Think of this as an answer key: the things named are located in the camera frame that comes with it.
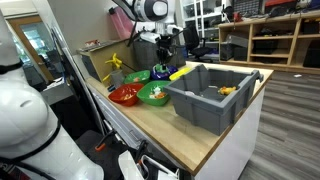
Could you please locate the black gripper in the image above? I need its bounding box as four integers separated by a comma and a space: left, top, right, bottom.
155, 34, 177, 69

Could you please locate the green plush toy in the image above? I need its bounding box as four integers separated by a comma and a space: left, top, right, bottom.
155, 63, 170, 74

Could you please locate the yellow plush toy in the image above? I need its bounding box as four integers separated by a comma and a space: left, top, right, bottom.
218, 85, 238, 96

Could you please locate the blue plastic bowl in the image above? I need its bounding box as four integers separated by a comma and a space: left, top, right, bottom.
150, 64, 179, 81

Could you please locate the yellow plastic bowl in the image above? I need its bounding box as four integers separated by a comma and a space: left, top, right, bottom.
168, 67, 193, 82

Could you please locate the green plastic bowl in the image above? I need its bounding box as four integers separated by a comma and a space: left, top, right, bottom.
123, 69, 152, 85
136, 80, 173, 107

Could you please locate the white plush toy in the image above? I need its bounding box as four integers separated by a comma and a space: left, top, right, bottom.
150, 85, 163, 98

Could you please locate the red plastic bowl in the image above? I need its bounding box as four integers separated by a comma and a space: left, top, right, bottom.
108, 83, 145, 107

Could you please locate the dark gray fabric bin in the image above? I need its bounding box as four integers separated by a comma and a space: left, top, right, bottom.
133, 39, 186, 71

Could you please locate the black office chair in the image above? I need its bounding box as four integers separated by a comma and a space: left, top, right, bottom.
182, 25, 214, 64

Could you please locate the shiny metal cylinder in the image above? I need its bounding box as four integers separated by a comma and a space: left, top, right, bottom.
109, 69, 126, 88

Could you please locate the pink plastic bag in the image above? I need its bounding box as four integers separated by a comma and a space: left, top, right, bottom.
109, 6, 136, 41

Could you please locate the gray plastic bin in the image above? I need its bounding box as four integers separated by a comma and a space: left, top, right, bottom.
163, 64, 264, 137

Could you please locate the orange and white carton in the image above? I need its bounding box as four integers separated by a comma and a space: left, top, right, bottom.
83, 39, 101, 48

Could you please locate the wooden shelving unit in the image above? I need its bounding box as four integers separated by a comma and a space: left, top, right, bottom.
218, 11, 320, 75

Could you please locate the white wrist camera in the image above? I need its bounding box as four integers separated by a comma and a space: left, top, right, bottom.
139, 31, 162, 44

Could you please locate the black clamp with orange handle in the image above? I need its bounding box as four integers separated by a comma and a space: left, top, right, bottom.
134, 139, 150, 164
94, 129, 116, 153

